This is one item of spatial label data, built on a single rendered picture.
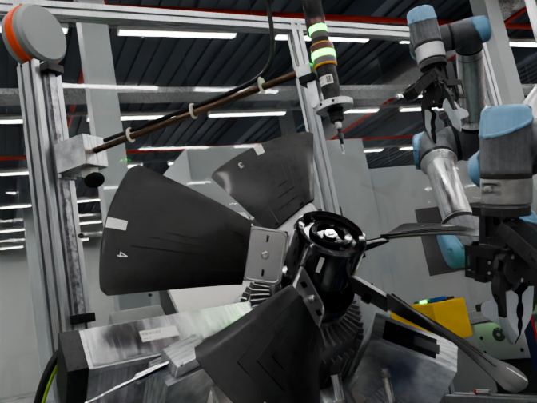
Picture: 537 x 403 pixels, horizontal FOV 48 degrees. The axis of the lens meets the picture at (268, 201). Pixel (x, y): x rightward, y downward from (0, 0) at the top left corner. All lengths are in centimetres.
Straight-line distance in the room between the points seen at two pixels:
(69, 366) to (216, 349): 26
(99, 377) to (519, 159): 69
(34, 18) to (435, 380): 121
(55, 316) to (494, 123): 99
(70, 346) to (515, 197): 69
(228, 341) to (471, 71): 130
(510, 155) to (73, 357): 70
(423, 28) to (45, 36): 96
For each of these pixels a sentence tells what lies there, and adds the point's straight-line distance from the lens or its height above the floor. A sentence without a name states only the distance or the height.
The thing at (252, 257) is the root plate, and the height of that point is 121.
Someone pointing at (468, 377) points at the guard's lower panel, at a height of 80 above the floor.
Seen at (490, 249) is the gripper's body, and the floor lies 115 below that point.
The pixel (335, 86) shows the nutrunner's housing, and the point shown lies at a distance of 112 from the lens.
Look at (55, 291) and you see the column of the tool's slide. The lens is 144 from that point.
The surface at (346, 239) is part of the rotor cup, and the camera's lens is 98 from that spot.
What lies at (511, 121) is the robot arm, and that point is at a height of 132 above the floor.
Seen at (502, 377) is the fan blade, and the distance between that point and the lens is 89.
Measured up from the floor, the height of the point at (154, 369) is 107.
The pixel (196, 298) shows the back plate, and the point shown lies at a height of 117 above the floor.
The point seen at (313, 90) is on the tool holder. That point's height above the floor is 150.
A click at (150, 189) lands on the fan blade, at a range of 101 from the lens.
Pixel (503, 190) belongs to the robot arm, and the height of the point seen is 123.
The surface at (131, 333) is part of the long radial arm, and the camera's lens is 97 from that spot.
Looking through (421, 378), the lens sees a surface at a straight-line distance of 110.
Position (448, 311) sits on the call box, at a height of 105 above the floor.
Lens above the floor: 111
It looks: 10 degrees up
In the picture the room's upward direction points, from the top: 11 degrees counter-clockwise
